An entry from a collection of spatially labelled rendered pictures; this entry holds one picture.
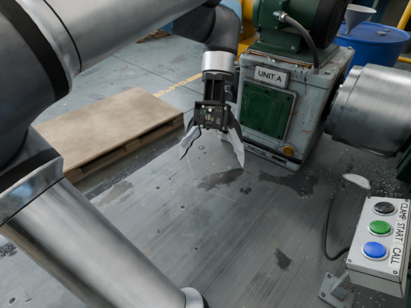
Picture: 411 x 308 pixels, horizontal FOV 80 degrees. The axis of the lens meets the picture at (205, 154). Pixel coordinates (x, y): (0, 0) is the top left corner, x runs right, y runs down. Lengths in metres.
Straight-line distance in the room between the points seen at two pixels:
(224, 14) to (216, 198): 0.53
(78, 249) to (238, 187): 0.61
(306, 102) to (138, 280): 0.65
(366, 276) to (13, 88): 0.49
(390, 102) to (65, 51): 0.73
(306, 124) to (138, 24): 0.65
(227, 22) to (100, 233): 0.44
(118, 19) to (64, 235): 0.23
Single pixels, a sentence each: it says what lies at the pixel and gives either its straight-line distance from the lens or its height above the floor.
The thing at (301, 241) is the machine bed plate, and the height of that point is 0.80.
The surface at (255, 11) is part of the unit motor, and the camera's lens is 0.86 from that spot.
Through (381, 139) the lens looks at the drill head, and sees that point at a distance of 0.82.
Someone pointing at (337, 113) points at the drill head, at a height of 1.05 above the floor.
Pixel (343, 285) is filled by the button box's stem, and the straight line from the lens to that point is 0.68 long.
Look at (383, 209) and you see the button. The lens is 0.55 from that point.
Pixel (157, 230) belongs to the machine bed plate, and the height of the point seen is 0.80.
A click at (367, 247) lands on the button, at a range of 0.49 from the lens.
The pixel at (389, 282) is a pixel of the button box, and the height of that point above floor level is 1.06.
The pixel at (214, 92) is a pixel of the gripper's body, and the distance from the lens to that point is 0.52.
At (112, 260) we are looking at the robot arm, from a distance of 0.33.
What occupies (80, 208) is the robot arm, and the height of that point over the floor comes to 1.20.
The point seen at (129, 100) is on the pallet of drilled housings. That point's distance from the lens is 2.75.
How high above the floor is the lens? 1.44
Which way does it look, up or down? 42 degrees down
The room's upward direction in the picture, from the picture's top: straight up
